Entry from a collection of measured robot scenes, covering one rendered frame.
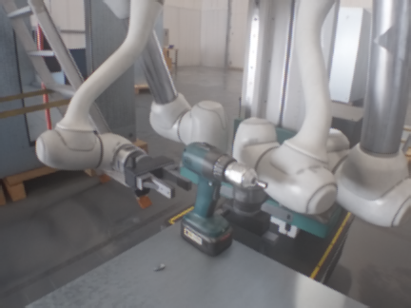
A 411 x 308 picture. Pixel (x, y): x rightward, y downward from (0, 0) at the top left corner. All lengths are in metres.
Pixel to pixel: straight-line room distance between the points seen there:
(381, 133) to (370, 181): 0.12
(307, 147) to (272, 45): 0.67
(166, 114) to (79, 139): 0.50
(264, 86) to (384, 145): 0.60
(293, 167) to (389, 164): 0.29
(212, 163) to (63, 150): 0.41
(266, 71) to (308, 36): 0.51
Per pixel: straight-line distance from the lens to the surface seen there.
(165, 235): 0.69
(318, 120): 0.57
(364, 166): 0.75
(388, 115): 0.72
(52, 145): 0.77
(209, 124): 1.08
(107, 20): 2.47
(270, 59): 1.16
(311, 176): 0.53
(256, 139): 0.64
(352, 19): 6.65
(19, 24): 1.87
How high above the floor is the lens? 1.08
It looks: 22 degrees down
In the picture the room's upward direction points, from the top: 3 degrees clockwise
